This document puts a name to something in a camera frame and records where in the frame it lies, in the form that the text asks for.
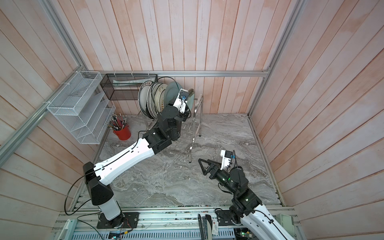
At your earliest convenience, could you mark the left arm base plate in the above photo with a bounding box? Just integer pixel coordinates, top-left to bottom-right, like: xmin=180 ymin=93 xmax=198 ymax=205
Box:
xmin=97 ymin=212 xmax=140 ymax=229

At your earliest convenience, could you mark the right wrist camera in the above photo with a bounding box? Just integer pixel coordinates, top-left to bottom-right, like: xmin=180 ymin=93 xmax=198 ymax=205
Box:
xmin=220 ymin=150 xmax=233 ymax=171

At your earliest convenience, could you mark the white box camera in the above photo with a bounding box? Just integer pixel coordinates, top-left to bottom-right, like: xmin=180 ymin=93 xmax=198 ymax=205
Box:
xmin=276 ymin=214 xmax=296 ymax=237

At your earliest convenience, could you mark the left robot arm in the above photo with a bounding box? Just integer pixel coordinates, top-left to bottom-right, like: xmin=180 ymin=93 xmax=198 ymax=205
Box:
xmin=83 ymin=105 xmax=191 ymax=225

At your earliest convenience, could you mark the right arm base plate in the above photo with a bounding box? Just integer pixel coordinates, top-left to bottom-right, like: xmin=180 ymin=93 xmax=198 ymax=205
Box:
xmin=215 ymin=209 xmax=240 ymax=226

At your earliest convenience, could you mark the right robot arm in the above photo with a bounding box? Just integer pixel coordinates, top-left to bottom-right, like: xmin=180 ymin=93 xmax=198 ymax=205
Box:
xmin=198 ymin=159 xmax=293 ymax=240

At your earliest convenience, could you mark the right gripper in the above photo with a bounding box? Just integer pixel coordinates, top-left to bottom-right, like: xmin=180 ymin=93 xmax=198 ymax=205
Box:
xmin=200 ymin=158 xmax=238 ymax=195

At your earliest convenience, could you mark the white wire wall shelf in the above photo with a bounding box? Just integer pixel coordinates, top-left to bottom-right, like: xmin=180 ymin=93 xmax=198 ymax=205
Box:
xmin=48 ymin=71 xmax=116 ymax=145

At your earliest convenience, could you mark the large orange sunburst plate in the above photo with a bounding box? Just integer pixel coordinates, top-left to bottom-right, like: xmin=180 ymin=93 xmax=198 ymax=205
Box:
xmin=147 ymin=82 xmax=157 ymax=119

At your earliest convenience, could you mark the black mesh wall basket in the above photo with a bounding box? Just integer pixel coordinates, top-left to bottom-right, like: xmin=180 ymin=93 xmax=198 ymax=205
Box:
xmin=100 ymin=73 xmax=158 ymax=101

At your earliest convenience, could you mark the cream floral plate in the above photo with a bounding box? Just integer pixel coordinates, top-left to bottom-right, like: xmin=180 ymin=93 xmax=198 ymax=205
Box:
xmin=154 ymin=84 xmax=168 ymax=114

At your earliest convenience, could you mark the light green floral plate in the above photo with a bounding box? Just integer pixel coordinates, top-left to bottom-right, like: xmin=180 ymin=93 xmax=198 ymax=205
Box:
xmin=187 ymin=89 xmax=195 ymax=111

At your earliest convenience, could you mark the green rim white plate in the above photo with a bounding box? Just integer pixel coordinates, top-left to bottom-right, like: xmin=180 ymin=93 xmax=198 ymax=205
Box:
xmin=138 ymin=81 xmax=153 ymax=119

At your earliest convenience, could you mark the red pencil cup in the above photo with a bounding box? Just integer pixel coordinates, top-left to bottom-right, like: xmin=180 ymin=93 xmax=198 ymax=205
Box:
xmin=113 ymin=126 xmax=132 ymax=141

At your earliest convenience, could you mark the steel two-tier dish rack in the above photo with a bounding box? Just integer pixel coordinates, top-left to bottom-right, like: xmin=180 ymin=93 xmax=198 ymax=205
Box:
xmin=134 ymin=95 xmax=204 ymax=163

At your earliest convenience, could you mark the grey-green round plate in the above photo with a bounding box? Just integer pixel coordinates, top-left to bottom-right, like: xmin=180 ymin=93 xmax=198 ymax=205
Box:
xmin=164 ymin=82 xmax=182 ymax=106

